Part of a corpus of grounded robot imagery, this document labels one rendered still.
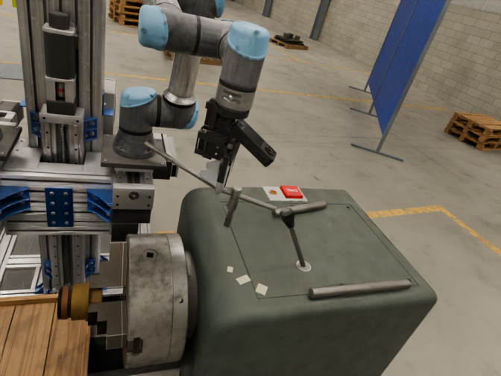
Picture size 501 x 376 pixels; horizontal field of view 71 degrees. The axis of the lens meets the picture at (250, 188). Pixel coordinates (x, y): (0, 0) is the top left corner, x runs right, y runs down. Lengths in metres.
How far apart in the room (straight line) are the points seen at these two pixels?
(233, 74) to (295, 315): 0.50
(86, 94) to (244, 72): 0.89
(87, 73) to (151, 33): 0.73
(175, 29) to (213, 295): 0.53
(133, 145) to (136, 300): 0.66
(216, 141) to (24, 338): 0.74
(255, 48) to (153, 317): 0.57
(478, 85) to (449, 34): 1.84
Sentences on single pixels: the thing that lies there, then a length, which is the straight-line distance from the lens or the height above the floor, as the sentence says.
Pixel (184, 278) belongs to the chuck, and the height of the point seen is 1.22.
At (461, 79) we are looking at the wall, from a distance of 12.00.
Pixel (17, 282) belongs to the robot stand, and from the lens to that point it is 2.23.
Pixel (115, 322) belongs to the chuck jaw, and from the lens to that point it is 0.87.
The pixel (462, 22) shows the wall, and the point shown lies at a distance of 12.42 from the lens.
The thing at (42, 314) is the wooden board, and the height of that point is 0.88.
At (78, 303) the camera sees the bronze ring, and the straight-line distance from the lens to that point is 0.92.
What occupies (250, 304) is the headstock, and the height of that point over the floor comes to 1.25.
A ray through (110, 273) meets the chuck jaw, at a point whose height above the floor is 1.14.
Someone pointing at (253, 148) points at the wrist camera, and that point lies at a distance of 0.73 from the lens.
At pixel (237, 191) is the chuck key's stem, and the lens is 0.80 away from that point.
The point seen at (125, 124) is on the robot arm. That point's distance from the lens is 1.31.
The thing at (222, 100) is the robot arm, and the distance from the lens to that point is 0.70.
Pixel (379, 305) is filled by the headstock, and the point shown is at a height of 1.24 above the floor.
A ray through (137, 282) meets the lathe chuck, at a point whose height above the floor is 1.22.
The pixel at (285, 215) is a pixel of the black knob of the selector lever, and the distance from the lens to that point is 0.78.
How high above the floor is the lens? 1.82
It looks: 31 degrees down
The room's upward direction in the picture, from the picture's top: 16 degrees clockwise
